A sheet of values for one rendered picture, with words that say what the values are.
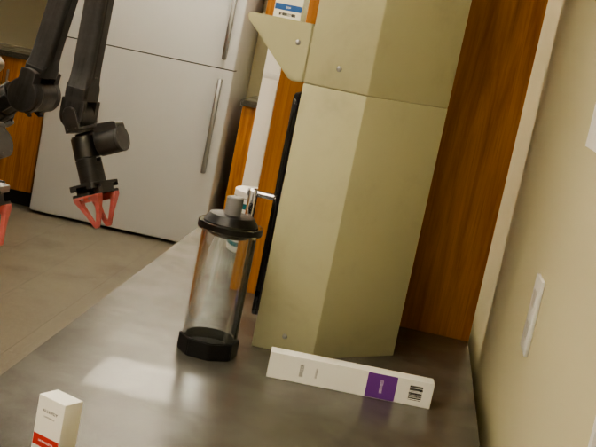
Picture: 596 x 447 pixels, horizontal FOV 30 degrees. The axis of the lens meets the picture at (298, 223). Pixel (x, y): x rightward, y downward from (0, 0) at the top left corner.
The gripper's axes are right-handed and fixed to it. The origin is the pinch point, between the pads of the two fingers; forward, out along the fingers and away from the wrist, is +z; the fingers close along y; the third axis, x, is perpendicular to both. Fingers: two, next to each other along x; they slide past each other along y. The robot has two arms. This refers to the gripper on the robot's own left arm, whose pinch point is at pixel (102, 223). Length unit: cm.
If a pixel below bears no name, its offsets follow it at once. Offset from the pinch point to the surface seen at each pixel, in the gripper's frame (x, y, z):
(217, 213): -54, -46, 4
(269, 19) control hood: -65, -35, -26
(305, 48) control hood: -70, -33, -20
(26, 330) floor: 170, 177, 33
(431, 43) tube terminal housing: -87, -19, -17
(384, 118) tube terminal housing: -78, -25, -6
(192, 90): 184, 399, -77
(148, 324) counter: -32, -40, 20
